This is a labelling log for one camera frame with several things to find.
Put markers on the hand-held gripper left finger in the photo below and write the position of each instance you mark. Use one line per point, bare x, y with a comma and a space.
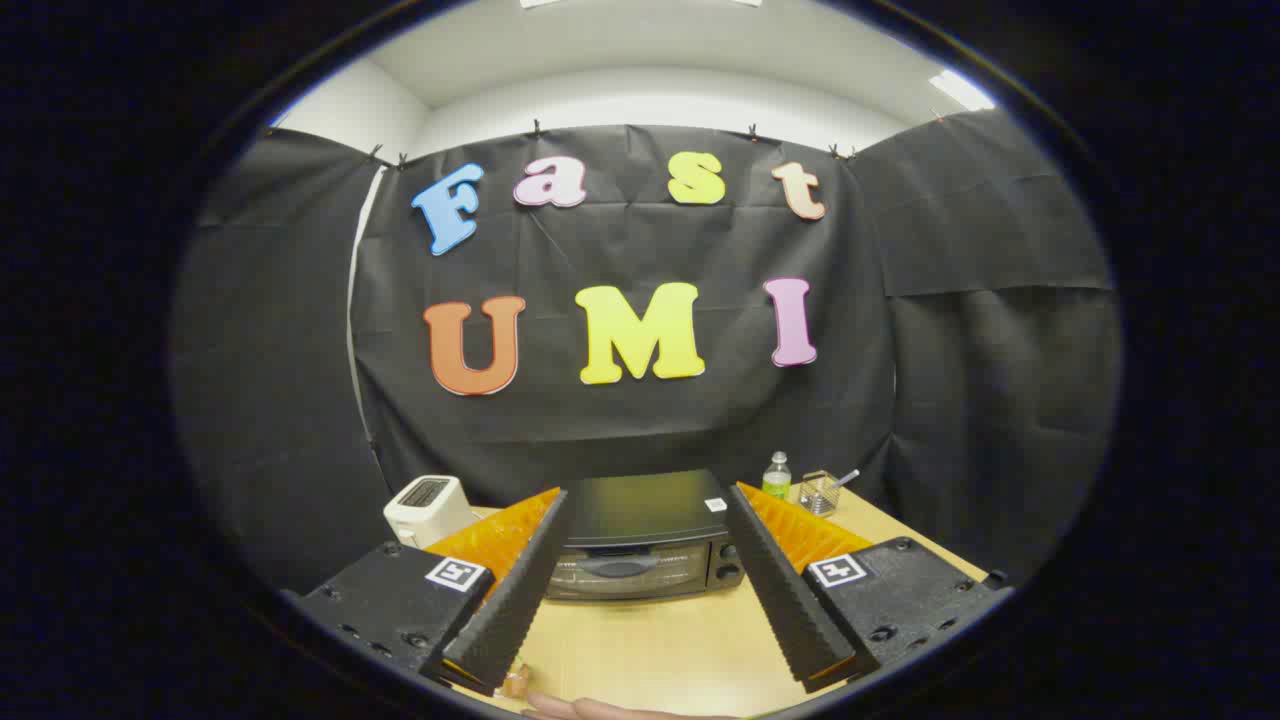
520, 590

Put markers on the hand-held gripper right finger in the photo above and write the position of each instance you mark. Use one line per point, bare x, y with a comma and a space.
785, 590

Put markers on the black toaster oven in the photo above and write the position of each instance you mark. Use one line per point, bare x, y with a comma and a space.
640, 510

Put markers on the white bread toaster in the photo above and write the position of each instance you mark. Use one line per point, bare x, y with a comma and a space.
425, 512

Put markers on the clear bottle with green label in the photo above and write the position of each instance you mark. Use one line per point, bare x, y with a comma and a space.
777, 483

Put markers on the metal spoon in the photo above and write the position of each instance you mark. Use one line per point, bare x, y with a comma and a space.
846, 478

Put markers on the black backdrop cloth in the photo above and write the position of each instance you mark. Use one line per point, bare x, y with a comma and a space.
640, 430

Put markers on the ceiling light panel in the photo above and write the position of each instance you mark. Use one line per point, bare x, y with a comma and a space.
962, 90

